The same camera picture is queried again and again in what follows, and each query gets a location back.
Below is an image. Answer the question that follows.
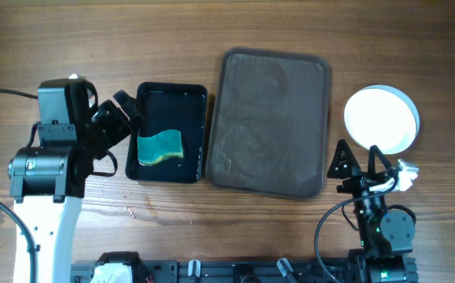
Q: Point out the brown serving tray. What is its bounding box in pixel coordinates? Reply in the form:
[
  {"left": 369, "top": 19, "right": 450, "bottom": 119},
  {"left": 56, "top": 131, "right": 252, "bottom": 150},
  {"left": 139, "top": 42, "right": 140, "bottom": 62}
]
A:
[{"left": 206, "top": 47, "right": 331, "bottom": 200}]

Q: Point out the green yellow sponge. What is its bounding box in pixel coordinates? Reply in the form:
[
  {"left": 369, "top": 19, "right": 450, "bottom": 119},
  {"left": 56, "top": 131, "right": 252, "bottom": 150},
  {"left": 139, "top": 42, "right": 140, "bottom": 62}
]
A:
[{"left": 137, "top": 130, "right": 184, "bottom": 166}]

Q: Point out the white plate top stained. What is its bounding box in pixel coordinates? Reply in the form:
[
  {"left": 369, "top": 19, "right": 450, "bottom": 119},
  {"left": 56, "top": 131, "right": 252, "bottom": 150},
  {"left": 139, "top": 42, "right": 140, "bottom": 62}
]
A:
[{"left": 343, "top": 85, "right": 420, "bottom": 154}]

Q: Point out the black rectangular water tray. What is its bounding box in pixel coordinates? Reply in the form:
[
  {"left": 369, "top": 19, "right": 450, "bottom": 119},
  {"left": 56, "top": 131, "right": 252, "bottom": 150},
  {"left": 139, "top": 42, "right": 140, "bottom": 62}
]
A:
[{"left": 125, "top": 82, "right": 207, "bottom": 183}]

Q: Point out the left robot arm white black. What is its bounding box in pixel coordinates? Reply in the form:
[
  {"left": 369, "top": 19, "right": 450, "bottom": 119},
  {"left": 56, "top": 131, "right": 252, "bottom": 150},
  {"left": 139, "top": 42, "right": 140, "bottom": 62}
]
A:
[{"left": 8, "top": 78, "right": 142, "bottom": 282}]

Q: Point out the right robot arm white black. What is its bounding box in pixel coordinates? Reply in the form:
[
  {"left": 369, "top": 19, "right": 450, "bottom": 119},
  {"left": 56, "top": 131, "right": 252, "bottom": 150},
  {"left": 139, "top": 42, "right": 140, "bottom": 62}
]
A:
[{"left": 324, "top": 139, "right": 419, "bottom": 283}]

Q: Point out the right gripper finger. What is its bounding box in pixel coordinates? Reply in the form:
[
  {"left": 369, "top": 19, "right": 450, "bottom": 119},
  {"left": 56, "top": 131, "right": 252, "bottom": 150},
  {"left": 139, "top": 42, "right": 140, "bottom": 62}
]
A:
[
  {"left": 326, "top": 139, "right": 361, "bottom": 179},
  {"left": 367, "top": 145, "right": 391, "bottom": 177}
]

